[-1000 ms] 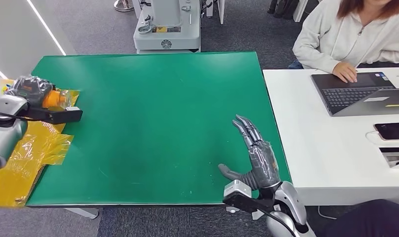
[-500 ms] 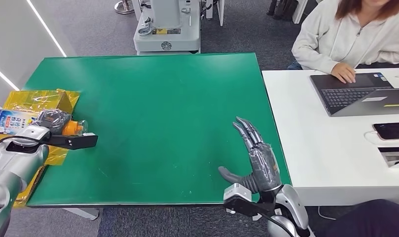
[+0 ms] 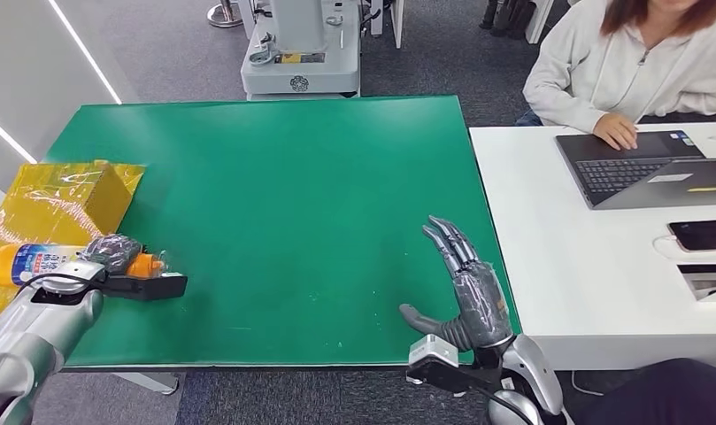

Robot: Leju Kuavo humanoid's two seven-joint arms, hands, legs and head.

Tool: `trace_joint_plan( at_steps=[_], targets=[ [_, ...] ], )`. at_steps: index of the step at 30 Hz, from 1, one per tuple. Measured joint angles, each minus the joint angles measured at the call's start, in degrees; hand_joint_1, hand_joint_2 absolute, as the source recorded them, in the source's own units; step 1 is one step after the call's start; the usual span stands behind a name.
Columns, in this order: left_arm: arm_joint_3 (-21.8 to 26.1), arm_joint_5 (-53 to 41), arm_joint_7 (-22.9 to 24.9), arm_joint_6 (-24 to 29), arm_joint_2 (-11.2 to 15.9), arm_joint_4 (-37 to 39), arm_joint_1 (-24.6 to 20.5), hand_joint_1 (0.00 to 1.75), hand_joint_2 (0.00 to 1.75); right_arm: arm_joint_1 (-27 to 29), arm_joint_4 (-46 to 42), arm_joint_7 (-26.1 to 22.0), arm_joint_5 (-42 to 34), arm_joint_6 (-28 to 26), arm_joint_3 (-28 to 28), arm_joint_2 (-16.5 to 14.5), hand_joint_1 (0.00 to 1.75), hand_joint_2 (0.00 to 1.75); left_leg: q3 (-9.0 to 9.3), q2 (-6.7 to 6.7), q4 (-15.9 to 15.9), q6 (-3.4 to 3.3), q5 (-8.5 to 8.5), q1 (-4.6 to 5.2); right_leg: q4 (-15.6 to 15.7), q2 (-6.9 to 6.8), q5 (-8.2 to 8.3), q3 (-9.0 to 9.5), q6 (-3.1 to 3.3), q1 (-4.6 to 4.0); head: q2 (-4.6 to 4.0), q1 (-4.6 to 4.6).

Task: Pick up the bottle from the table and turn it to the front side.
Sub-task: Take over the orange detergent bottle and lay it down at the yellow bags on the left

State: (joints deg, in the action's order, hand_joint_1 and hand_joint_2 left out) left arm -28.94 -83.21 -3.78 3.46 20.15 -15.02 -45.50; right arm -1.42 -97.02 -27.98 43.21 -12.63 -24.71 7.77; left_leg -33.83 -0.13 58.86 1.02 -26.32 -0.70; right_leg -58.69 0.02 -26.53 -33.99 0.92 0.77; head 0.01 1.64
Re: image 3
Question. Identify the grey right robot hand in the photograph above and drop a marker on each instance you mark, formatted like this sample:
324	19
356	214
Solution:
481	305

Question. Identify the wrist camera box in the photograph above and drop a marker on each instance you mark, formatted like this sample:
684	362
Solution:
431	349
152	286

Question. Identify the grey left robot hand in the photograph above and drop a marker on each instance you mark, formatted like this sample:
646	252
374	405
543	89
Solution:
114	253

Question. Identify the metal stanchion base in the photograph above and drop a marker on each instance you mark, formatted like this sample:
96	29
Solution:
224	14

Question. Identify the dark fabric covered object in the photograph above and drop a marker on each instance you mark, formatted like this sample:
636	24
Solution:
656	396

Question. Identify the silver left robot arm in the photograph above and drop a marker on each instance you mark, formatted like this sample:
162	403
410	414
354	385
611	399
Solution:
41	334

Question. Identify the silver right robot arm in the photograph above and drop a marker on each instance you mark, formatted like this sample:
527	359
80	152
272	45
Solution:
533	363

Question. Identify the open dark laptop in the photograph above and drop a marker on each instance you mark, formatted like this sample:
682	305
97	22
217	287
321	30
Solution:
621	170

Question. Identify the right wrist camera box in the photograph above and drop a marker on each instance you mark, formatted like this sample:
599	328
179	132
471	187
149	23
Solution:
431	349

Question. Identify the white furniture leg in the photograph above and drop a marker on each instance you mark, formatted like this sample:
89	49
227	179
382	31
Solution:
397	20

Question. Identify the grey laptop with sticker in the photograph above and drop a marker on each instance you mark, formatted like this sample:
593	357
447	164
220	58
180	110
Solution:
674	190

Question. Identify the person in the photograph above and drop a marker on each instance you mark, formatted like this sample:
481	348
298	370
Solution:
598	70

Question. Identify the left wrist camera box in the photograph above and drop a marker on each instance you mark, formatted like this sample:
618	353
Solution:
152	286

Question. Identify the yellow taped cardboard box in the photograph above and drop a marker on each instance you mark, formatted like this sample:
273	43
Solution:
58	199

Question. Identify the white robot base machine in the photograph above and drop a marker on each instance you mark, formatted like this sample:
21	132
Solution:
302	58

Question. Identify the black smartphone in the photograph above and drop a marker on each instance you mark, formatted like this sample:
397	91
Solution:
703	236

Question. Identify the orange plastic bottle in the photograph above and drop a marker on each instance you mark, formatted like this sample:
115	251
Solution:
29	264

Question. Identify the green table mat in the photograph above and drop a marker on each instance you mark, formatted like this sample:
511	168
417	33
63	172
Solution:
305	205

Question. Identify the person's hand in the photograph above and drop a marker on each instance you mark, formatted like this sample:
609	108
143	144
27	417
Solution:
615	132

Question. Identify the white desk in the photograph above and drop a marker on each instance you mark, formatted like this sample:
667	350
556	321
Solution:
598	281

